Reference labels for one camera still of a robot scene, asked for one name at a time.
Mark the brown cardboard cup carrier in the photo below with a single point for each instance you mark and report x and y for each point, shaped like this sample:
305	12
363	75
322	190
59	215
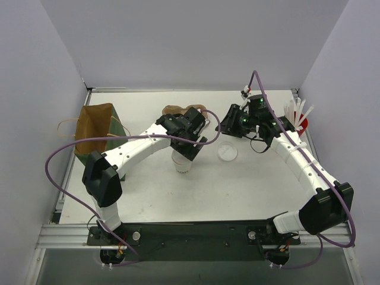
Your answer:
175	109

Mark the white wrapped straw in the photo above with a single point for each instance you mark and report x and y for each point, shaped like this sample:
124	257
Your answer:
311	108
290	110

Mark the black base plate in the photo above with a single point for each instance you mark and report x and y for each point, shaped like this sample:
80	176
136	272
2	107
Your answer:
239	240

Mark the white paper coffee cup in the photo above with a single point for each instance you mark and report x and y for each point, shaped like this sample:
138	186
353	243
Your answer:
181	163

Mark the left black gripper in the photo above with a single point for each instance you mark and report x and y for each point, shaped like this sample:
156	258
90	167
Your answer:
190	148

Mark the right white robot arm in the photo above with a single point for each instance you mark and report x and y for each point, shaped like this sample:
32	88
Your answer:
328	200

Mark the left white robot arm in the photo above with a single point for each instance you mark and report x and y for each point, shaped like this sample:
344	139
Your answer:
103	171

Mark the red straw holder cup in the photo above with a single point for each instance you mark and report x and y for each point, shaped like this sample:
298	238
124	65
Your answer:
301	128

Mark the aluminium rail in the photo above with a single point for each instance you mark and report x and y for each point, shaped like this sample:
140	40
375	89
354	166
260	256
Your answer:
74	236

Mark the green paper bag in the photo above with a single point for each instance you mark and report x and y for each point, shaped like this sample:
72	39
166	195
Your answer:
94	121

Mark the clear plastic cup lid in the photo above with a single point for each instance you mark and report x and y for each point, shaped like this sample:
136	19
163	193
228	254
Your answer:
227	152

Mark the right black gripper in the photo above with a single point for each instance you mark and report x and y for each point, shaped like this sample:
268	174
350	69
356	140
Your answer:
230	119

